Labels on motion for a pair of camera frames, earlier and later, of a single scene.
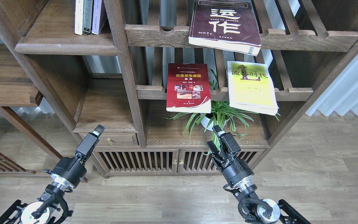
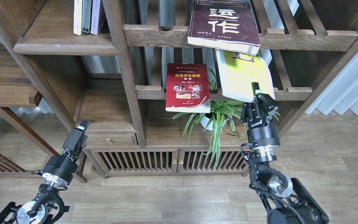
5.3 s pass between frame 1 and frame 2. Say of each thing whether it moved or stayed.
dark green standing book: stayed
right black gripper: moved
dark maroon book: stayed
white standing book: stayed
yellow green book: moved
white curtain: stayed
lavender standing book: stayed
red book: stayed
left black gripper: moved
